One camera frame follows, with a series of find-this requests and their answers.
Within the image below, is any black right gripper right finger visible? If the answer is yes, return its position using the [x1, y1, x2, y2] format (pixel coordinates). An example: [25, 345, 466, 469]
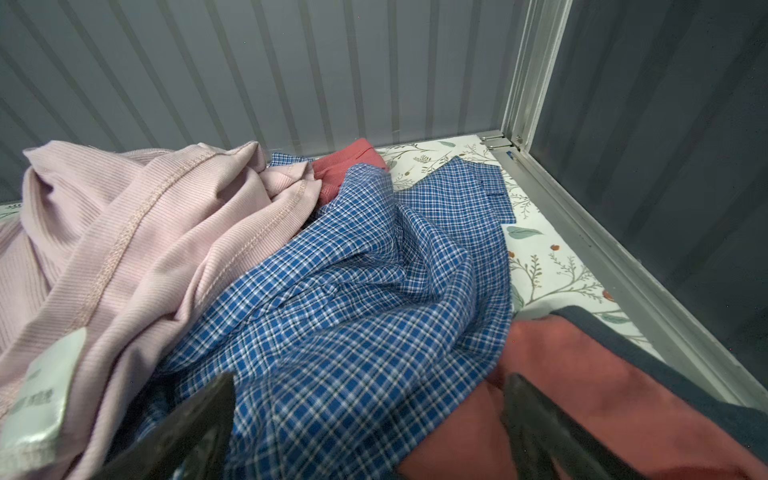
[501, 374, 644, 479]

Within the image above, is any pale pink ribbed garment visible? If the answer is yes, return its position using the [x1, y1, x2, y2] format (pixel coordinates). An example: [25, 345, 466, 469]
[1, 141, 322, 479]

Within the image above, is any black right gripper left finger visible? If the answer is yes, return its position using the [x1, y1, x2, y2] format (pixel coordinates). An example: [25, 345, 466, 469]
[92, 372, 235, 480]

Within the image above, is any rose red cloth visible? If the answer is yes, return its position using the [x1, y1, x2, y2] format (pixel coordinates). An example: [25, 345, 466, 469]
[312, 138, 389, 206]

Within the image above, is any floral table mat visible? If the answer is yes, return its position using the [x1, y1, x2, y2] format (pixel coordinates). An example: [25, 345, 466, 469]
[0, 133, 667, 361]

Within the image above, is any red garment with grey trim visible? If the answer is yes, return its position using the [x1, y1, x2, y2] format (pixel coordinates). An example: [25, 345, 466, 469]
[397, 306, 767, 479]

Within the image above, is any blue plaid shirt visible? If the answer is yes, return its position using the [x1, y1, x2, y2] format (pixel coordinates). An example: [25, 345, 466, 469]
[112, 158, 514, 479]

